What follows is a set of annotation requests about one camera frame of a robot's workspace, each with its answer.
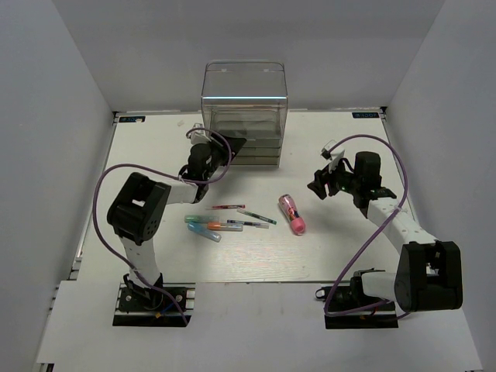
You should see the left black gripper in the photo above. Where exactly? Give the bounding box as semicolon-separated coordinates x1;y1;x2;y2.
204;131;246;181

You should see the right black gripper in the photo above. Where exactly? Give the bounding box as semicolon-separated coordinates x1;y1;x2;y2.
308;156;362;199

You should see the clear plastic drawer organizer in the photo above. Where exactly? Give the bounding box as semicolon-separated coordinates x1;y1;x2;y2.
201;60;288;167

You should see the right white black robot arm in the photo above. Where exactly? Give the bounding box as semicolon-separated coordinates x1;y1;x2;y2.
308;150;463;312

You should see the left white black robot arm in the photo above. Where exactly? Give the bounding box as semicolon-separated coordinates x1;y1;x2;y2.
107;133;247;310

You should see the red gel pen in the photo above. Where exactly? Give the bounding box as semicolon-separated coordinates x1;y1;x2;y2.
210;204;246;210

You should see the blue gel pen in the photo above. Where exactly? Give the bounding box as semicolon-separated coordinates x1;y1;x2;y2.
226;219;270;229

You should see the green gel pen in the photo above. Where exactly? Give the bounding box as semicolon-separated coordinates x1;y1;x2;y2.
236;208;277;225

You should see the right blue table sticker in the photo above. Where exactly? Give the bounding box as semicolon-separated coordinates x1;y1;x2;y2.
352;112;380;119

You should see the blue table sticker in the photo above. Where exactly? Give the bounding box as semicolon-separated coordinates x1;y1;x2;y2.
352;112;380;119
119;116;146;123

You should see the orange highlighter marker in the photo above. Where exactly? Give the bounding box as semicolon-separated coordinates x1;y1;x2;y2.
207;222;243;232

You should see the green highlighter marker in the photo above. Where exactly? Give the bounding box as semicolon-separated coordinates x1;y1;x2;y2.
184;215;219;224

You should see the blue highlighter marker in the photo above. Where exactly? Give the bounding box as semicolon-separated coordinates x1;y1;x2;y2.
188;222;222;243

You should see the left blue table sticker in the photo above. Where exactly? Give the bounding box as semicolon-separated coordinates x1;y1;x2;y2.
119;116;146;123

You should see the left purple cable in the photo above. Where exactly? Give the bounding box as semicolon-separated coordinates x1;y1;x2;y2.
94;129;233;326

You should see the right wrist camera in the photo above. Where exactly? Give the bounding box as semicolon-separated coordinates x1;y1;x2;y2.
321;139;345;173

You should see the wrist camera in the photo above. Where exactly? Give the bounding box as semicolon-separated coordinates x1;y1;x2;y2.
188;123;210;145
321;139;345;173

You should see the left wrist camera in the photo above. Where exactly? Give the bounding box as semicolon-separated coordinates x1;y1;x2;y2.
188;123;210;145

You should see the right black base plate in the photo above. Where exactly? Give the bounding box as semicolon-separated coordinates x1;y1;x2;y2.
324;285;398;330

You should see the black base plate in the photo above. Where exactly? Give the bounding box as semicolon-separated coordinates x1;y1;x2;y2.
112;283;195;328
324;285;398;330

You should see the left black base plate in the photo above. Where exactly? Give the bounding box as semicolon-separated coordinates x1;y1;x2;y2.
112;283;195;328

